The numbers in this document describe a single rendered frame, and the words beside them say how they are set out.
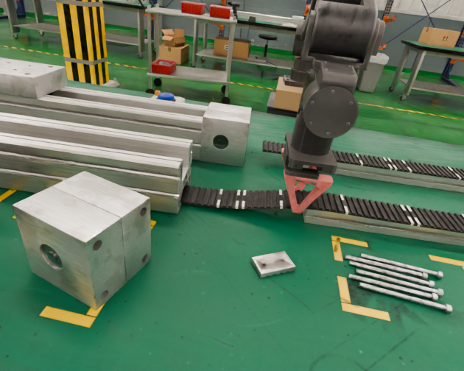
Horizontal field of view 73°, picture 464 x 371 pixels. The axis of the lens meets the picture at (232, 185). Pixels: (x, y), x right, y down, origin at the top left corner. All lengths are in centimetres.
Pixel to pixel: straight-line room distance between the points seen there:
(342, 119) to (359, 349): 24
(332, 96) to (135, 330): 31
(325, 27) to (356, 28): 3
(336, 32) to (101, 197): 32
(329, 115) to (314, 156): 10
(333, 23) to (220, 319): 35
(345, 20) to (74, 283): 41
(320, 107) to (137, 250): 26
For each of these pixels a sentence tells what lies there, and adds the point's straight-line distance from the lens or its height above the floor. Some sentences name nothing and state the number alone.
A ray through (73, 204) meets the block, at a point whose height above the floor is 87.
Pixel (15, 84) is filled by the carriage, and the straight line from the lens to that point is 75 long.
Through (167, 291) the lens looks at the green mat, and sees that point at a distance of 39.
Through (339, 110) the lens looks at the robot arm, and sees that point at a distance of 36.
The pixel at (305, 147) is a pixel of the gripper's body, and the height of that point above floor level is 91.
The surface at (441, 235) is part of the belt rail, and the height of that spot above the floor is 79.
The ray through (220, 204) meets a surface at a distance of 51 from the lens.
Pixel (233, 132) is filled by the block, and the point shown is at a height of 85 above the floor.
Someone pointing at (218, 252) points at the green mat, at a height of 78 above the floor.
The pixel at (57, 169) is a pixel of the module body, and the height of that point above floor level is 83.
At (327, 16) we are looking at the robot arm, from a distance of 42.
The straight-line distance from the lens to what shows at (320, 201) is 52.
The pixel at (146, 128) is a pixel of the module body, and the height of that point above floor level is 83.
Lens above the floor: 108
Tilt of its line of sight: 31 degrees down
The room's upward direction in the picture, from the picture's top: 8 degrees clockwise
